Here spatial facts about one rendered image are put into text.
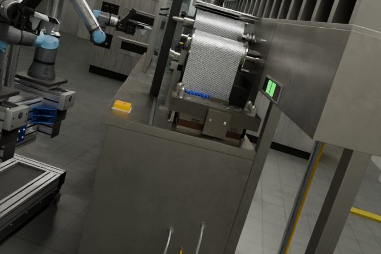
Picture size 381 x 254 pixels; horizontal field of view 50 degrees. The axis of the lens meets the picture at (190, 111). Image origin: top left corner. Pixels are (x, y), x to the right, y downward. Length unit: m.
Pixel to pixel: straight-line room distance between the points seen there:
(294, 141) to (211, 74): 3.63
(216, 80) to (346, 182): 0.85
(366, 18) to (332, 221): 0.61
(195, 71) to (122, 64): 5.15
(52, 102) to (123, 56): 4.66
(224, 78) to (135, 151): 0.54
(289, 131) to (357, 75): 4.28
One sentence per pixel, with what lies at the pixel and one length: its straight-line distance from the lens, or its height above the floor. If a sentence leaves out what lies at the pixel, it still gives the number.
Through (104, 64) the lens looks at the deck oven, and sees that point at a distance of 7.08.
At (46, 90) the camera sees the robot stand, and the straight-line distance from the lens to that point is 2.40.
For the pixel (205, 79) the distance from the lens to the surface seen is 1.89.
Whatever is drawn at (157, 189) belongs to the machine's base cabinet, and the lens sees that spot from 1.77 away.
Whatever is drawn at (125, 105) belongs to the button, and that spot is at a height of 0.92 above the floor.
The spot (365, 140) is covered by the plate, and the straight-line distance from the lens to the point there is 1.20.
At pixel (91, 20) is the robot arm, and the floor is 1.20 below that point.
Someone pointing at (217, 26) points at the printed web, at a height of 1.35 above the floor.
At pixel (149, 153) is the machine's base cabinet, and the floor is 0.78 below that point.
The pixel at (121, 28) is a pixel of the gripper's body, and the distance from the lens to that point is 2.55.
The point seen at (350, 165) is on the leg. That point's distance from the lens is 1.29.
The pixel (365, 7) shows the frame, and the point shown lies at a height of 1.51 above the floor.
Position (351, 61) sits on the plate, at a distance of 1.13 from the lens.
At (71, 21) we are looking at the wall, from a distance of 12.17.
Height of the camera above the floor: 1.37
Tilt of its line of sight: 13 degrees down
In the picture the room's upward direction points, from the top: 16 degrees clockwise
